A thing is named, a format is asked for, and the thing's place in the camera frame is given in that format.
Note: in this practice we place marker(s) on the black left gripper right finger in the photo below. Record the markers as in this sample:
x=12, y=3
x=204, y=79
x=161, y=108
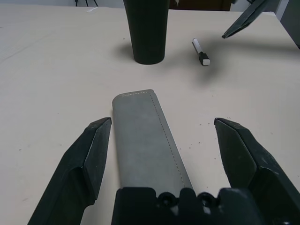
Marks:
x=246, y=159

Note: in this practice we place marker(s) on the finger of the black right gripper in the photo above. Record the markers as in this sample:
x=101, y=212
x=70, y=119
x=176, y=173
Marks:
x=248, y=18

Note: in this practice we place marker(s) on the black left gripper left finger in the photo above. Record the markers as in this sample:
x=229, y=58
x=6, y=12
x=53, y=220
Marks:
x=77, y=168

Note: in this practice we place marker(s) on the white pen black tip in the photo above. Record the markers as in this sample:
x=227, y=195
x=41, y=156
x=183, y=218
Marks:
x=200, y=52

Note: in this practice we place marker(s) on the grey glasses case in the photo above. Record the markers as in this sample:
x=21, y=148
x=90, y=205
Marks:
x=145, y=140

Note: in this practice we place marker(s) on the black plastic cup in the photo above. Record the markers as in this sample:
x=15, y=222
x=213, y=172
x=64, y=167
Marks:
x=147, y=32

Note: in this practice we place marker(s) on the white tape piece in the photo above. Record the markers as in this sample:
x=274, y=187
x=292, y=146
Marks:
x=92, y=9

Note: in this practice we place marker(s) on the black tripod stand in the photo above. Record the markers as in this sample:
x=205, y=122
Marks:
x=85, y=2

